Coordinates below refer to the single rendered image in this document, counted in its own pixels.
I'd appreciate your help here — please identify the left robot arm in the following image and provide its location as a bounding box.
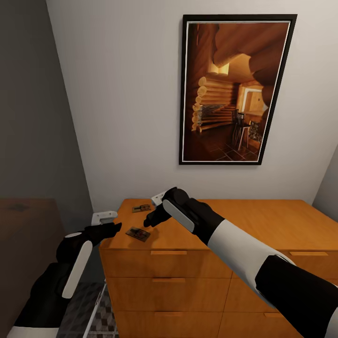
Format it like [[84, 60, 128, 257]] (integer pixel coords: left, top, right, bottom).
[[6, 211, 122, 338]]

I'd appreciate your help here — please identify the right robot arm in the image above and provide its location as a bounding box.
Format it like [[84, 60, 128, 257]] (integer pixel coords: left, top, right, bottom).
[[144, 187, 338, 338]]

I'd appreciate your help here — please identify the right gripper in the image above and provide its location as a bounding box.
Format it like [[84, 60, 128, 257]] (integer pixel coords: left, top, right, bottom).
[[144, 205, 170, 227]]

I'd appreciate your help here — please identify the mousetrap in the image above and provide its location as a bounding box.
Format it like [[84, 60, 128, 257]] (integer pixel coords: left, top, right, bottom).
[[132, 204, 151, 213], [126, 226, 151, 242]]

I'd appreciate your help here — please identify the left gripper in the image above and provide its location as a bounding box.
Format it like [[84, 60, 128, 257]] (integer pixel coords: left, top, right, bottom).
[[85, 223, 122, 243]]

